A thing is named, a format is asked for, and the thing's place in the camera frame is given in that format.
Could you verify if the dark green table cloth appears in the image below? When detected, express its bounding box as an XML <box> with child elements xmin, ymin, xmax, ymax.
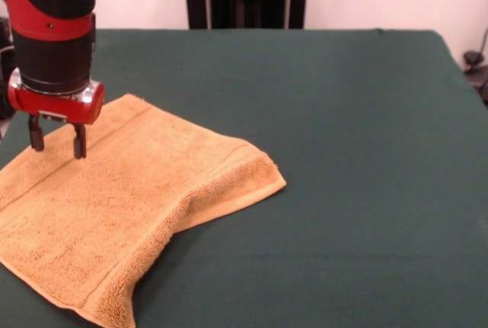
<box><xmin>0</xmin><ymin>28</ymin><xmax>488</xmax><ymax>328</ymax></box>

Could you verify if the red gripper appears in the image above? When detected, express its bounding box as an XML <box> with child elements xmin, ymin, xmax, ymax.
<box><xmin>7</xmin><ymin>67</ymin><xmax>107</xmax><ymax>160</ymax></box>

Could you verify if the tan terry towel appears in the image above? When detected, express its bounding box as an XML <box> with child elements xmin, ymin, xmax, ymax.
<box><xmin>0</xmin><ymin>92</ymin><xmax>288</xmax><ymax>328</ymax></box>

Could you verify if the grey tripod base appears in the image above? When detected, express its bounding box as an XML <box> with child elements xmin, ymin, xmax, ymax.
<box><xmin>462</xmin><ymin>26</ymin><xmax>488</xmax><ymax>107</ymax></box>

